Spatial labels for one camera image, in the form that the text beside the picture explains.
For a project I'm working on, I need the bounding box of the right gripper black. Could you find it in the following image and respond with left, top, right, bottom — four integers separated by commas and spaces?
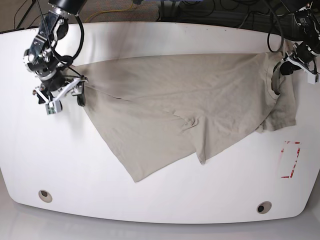
37, 83, 86, 107

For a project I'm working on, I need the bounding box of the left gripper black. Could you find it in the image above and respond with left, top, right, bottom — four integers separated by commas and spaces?
279, 61, 300, 76

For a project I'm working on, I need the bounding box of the beige t-shirt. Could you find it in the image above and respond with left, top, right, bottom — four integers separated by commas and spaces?
76, 52, 297, 182

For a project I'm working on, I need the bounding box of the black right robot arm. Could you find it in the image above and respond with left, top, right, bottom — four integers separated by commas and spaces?
23, 0, 88, 113

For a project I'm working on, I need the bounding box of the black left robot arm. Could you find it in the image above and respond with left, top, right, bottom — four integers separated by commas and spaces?
264, 0, 320, 82

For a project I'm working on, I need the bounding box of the red tape rectangle marking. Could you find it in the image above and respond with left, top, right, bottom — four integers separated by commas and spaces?
277, 141, 301, 179

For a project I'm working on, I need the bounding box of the left table grommet hole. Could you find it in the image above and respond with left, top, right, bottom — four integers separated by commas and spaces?
38, 190, 53, 203

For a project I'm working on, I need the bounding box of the table grommet hole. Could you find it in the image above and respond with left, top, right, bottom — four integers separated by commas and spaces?
38, 190, 53, 203
256, 201, 272, 215

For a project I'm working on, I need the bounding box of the right table grommet hole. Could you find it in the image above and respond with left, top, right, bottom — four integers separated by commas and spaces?
256, 201, 272, 215

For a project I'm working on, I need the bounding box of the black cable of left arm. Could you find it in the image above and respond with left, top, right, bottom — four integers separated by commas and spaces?
266, 0, 286, 55

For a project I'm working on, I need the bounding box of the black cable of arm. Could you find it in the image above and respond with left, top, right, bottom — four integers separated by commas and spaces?
53, 14, 87, 76
266, 0, 286, 55

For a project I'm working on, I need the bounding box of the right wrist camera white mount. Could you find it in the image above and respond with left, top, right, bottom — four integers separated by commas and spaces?
32, 76, 88, 115

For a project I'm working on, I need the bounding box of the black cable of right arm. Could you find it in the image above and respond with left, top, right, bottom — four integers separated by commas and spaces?
53, 14, 87, 76

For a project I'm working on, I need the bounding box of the yellow cable on floor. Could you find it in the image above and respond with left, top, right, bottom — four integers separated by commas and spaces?
84, 0, 137, 25

